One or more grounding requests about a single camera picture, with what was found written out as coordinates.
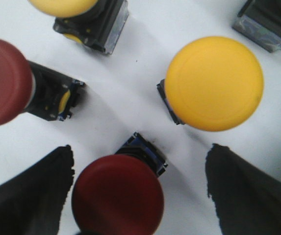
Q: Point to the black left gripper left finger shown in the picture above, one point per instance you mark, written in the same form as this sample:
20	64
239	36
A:
31	203

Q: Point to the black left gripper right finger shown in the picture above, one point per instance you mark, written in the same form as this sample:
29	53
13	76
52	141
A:
247	200

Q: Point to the red mushroom push button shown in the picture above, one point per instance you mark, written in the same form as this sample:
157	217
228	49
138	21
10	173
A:
120	194

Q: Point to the yellow mushroom push button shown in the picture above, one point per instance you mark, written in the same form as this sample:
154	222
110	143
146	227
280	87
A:
213	84

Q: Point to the push button switch base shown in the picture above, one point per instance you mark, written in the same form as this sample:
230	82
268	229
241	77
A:
260	21

